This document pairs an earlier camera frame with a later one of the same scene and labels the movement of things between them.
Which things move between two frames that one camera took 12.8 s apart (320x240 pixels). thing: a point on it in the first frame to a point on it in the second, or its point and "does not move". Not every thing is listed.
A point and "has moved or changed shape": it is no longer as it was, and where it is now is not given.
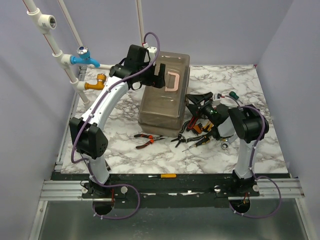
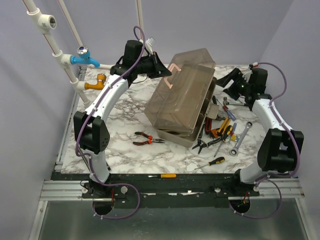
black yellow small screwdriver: x=203 y=142 to x=220 y=160
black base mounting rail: x=169 y=191 does not move
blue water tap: x=84 y=58 does not move
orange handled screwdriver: x=165 y=176 does not move
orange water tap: x=100 y=85 does not move
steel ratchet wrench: x=225 y=145 to x=233 y=151
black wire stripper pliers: x=181 y=138 to x=201 y=143
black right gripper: x=196 y=110 to x=233 y=75
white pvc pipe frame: x=46 y=23 does not move
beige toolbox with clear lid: x=162 y=110 has moved or changed shape
